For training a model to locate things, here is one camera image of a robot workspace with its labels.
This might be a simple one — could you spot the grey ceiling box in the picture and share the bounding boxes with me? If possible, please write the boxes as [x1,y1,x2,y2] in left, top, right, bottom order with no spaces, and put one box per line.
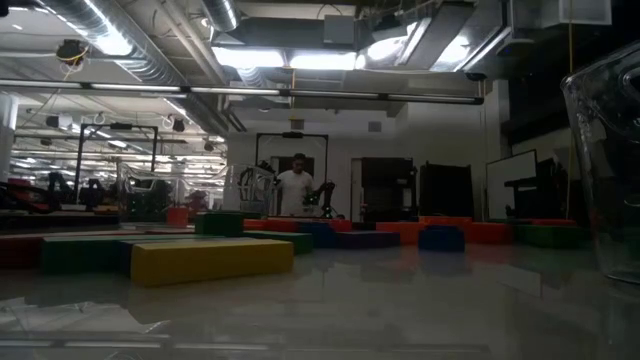
[322,14,357,47]

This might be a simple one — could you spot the dark red brick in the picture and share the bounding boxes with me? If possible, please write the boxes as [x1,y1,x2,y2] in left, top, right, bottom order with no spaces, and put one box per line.
[464,221,516,246]

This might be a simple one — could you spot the small orange cube brick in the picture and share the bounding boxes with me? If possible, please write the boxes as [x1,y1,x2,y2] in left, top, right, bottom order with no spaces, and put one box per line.
[166,206,191,229]

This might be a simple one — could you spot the long yellow flat block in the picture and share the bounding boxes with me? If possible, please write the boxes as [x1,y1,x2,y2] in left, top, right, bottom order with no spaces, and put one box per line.
[129,237,295,288]

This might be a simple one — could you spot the black cabinet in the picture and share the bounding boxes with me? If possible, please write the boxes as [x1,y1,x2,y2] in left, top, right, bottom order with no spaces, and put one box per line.
[360,156,418,224]
[418,161,476,220]

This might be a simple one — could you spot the small blue brick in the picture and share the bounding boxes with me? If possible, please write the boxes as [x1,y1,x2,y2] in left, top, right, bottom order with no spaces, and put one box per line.
[418,224,467,253]

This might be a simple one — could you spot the whiteboard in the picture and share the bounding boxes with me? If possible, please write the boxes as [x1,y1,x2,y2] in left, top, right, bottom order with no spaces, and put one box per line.
[485,148,540,222]

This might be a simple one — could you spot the white ceiling unit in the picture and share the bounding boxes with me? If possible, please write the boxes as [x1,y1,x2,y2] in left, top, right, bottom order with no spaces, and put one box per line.
[508,0,613,32]

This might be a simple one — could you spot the black yellow cable reel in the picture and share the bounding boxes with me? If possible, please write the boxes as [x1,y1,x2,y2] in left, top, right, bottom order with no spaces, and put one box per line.
[54,38,91,67]

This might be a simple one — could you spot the bright ceiling light panel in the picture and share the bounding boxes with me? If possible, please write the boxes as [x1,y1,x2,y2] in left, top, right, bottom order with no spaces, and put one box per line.
[211,46,359,72]

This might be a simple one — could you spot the silver ventilation duct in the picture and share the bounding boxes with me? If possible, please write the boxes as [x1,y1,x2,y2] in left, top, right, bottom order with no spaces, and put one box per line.
[37,0,189,87]
[199,0,242,33]

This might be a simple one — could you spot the black rig frame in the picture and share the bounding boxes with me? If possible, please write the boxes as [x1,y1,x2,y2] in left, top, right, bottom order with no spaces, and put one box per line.
[73,121,160,204]
[254,131,330,217]

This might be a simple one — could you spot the long green flat block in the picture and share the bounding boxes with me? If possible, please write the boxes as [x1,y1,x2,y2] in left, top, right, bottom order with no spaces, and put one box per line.
[41,235,132,275]

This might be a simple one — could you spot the small green cube brick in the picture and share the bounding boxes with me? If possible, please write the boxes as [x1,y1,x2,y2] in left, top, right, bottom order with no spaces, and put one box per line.
[194,211,246,238]

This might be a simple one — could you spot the person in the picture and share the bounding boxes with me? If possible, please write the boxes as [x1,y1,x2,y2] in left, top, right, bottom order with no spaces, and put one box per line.
[276,152,316,217]

